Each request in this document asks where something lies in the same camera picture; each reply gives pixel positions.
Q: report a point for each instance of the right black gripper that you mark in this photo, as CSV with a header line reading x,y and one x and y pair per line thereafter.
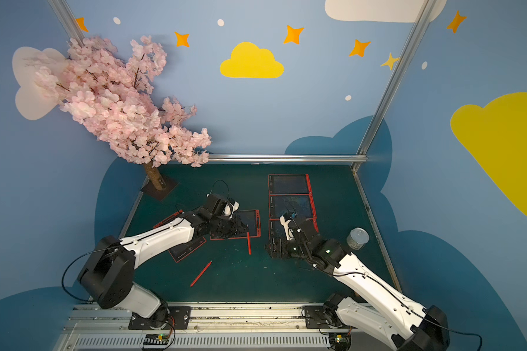
x,y
285,246

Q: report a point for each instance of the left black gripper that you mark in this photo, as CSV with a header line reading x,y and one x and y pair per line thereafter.
x,y
228,224

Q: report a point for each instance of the colourful scribble red writing tablet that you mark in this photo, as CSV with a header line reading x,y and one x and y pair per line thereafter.
x,y
281,204

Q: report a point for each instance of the red stylus pair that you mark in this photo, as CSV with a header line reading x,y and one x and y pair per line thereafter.
x,y
309,186

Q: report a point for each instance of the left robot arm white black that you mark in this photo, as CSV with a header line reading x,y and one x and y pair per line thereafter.
x,y
108,274

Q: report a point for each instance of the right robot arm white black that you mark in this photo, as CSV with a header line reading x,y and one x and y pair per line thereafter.
x,y
389,316

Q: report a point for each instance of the pink cherry blossom tree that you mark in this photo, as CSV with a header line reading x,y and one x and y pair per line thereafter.
x,y
111,98

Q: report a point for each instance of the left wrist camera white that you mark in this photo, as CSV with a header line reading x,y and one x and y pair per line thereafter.
x,y
230,207

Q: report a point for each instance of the aluminium back frame bar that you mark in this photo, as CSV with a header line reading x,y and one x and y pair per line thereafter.
x,y
287,158

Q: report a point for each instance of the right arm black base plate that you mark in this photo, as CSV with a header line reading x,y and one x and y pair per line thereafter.
x,y
320,317

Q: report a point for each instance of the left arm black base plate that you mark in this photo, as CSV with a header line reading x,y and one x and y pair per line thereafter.
x,y
165,318

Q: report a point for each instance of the aluminium front rail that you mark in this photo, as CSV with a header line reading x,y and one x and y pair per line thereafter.
x,y
212,326

